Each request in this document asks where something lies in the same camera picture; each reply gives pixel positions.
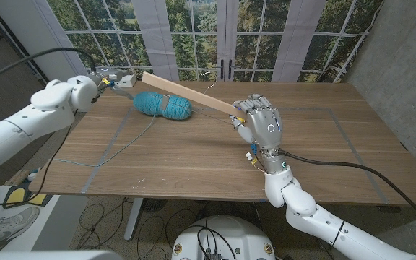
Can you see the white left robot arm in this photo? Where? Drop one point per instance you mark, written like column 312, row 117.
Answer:
column 31, row 119

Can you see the small white floor object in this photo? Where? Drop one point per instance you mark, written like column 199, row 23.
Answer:
column 33, row 177

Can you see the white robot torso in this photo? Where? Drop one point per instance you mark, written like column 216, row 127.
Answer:
column 240, row 234

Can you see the teal yarn skein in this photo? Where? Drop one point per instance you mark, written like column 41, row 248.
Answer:
column 150, row 103

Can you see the wooden floor stick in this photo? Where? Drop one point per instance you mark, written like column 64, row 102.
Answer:
column 18, row 177

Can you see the grey sneaker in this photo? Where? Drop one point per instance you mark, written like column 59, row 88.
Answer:
column 9, row 227

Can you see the wooden clothes hanger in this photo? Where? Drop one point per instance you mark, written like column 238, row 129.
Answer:
column 193, row 95

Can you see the white table leg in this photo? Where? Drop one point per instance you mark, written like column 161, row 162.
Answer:
column 134, row 220

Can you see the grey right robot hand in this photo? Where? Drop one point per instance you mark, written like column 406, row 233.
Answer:
column 265, row 126

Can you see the dark round floor object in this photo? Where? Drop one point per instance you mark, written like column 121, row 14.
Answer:
column 154, row 205

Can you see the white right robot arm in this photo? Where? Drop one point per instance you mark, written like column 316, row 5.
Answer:
column 302, row 206

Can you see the printed window backdrop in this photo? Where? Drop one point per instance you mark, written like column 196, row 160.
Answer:
column 193, row 43

